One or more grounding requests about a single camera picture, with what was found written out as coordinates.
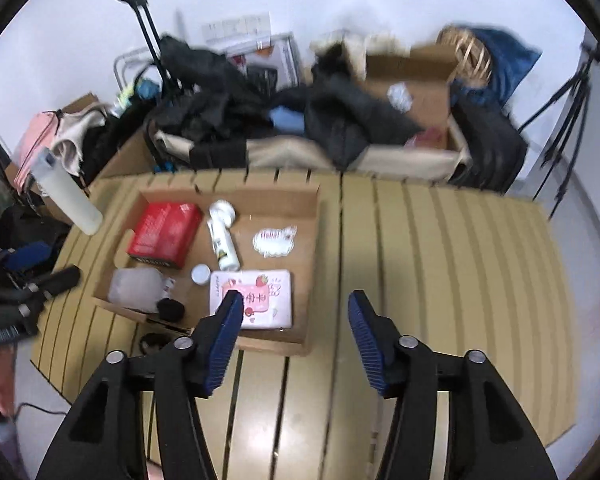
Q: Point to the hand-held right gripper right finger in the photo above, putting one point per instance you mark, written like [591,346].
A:
[367,340]

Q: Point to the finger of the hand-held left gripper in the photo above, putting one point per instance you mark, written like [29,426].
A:
[55,280]
[27,255]

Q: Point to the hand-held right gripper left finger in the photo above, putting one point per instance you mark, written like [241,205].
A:
[225,340]

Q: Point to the pink white packet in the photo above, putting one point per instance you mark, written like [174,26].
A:
[265,295]

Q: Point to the black round puff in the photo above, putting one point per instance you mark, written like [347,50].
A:
[170,308]

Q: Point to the small white cream jar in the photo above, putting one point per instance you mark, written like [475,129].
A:
[200,274]

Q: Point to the clear plastic container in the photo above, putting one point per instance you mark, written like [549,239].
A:
[135,287]

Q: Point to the white plastic bottle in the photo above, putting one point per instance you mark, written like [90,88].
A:
[224,247]

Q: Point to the red printed box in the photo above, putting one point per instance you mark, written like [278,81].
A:
[162,230]

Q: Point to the shallow cardboard tray box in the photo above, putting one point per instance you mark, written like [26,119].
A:
[300,220]

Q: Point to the white thermos bottle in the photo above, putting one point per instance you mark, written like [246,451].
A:
[70,195]

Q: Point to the black looped band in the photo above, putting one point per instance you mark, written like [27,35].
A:
[145,342]

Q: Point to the tan slatted folding table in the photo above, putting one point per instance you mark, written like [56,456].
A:
[430,260]

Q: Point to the pink bag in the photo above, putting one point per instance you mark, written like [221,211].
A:
[37,135]

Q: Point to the beige cloth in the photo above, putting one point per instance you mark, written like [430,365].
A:
[75,130]

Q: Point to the large open cardboard box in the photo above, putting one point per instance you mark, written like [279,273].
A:
[125,155]

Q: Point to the black bag teal trim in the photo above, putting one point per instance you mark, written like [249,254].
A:
[145,89]

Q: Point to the black jacket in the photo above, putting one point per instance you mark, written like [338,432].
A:
[340,120]

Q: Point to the white metal rack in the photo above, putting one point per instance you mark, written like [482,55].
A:
[125,55]

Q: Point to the light blue cloth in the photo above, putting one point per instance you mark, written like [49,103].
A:
[286,120]

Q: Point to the black suitcase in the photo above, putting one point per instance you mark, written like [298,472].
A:
[490,140]

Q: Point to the pile of black clothes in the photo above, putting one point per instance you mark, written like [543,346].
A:
[200,75]

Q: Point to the cardboard box with open flaps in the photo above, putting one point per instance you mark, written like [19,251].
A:
[425,95]

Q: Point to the white printed appliance box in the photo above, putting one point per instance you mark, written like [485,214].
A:
[285,60]

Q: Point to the cream cloth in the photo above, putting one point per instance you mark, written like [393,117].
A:
[380,40]

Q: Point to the wicker ball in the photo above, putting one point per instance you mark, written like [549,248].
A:
[467,55]

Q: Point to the black tripod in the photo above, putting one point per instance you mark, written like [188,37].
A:
[570,110]

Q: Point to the dark blue bag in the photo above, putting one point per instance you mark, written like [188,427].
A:
[510,60]

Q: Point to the white wall socket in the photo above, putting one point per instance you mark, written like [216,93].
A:
[237,25]

